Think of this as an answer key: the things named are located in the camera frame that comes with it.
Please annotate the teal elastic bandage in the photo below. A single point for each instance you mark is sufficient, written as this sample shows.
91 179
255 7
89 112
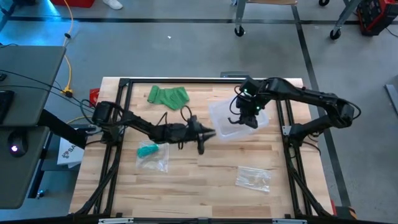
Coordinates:
147 151

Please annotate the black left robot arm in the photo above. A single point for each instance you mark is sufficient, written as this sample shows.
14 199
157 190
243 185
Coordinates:
140 124

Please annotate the grey cart leg with caster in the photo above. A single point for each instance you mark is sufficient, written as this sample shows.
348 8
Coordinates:
239 15

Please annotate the red and black toolbox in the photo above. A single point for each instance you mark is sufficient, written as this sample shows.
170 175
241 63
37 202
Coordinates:
377 15

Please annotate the grey table leg with caster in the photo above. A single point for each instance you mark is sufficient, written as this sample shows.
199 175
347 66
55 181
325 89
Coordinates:
345 18

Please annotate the dark grey block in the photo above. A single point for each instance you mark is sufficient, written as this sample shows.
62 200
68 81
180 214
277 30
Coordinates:
233 74

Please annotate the grey desk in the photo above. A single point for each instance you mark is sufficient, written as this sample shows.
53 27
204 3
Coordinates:
28 93

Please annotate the light green elastic bandage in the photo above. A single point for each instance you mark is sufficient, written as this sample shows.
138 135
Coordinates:
169 98

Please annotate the grey metal bar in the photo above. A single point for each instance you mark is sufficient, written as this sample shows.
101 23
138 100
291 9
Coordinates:
392 99

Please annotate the black and orange box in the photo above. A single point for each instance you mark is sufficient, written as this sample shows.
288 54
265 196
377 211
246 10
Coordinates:
345 213

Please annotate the clear plastic bag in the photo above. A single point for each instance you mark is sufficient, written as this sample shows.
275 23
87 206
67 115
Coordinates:
253 180
155 163

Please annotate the black caster wheel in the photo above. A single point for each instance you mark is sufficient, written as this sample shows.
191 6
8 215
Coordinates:
324 2

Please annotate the red clamp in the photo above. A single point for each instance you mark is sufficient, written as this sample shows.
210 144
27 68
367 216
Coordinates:
94 95

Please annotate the black diagonal beam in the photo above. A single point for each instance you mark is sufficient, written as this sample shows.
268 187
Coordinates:
62 127

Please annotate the silver mounting bracket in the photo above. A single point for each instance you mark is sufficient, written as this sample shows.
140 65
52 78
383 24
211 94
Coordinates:
286 130

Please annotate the white metal bracket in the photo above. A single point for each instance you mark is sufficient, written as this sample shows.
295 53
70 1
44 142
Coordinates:
289 221
115 221

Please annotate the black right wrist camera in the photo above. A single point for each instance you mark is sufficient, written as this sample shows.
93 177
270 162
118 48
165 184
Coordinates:
248 86

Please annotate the red crate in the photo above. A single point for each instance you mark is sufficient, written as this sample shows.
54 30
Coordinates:
73 2

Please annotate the flat clear plastic bag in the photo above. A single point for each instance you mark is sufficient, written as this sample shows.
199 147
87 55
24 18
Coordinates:
253 180

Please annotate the white printed paper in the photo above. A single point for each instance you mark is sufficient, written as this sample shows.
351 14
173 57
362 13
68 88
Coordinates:
70 154

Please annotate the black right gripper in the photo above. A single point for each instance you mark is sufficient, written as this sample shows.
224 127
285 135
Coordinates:
250 107

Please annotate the black computer mouse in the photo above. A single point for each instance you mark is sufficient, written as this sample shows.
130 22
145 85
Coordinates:
17 144

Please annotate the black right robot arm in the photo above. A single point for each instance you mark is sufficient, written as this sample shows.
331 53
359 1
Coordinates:
311 96

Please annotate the person's foot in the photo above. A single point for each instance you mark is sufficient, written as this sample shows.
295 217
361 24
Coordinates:
113 3

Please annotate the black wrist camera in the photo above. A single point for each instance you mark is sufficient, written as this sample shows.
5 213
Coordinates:
248 86
193 119

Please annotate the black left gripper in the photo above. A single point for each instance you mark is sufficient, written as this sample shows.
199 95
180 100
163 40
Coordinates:
183 133

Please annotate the black keyboard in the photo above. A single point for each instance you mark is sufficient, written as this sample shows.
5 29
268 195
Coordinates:
4 105

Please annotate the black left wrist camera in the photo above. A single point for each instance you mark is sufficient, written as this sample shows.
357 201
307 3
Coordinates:
193 119

